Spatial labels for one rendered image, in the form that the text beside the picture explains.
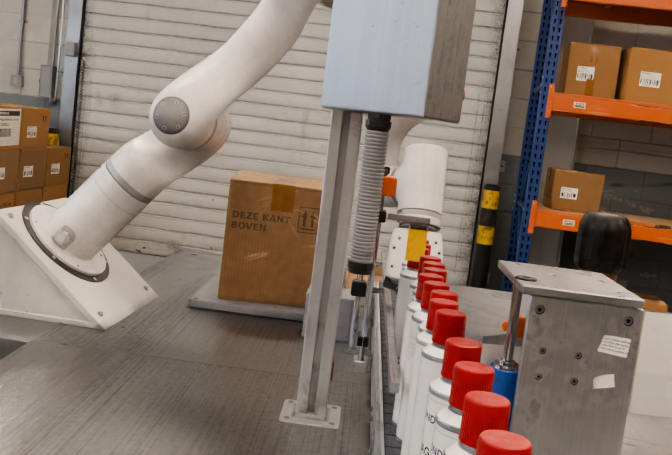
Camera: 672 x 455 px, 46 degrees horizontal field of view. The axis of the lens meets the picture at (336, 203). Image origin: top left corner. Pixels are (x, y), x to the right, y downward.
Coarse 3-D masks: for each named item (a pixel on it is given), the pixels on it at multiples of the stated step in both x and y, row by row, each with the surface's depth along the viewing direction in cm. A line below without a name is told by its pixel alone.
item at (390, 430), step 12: (384, 312) 169; (384, 324) 159; (384, 336) 149; (384, 348) 141; (384, 360) 134; (384, 372) 127; (384, 384) 121; (384, 396) 116; (384, 408) 111; (384, 420) 106; (384, 432) 111; (384, 444) 108; (396, 444) 98
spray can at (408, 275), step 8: (408, 264) 127; (416, 264) 126; (400, 272) 128; (408, 272) 126; (416, 272) 126; (400, 280) 127; (408, 280) 126; (400, 288) 127; (408, 288) 126; (400, 296) 127; (400, 304) 127; (400, 312) 126; (400, 320) 126; (400, 328) 126; (400, 336) 126; (400, 344) 127; (400, 352) 127
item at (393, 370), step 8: (384, 256) 192; (384, 264) 181; (384, 272) 170; (384, 288) 153; (384, 296) 147; (384, 304) 143; (392, 312) 134; (392, 320) 128; (392, 328) 123; (392, 336) 118; (392, 344) 114; (392, 352) 109; (392, 360) 106; (392, 368) 102; (392, 376) 99; (392, 384) 97; (392, 392) 97
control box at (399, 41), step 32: (352, 0) 105; (384, 0) 102; (416, 0) 99; (448, 0) 98; (352, 32) 105; (384, 32) 102; (416, 32) 99; (448, 32) 100; (352, 64) 105; (384, 64) 102; (416, 64) 99; (448, 64) 101; (352, 96) 105; (384, 96) 102; (416, 96) 99; (448, 96) 102
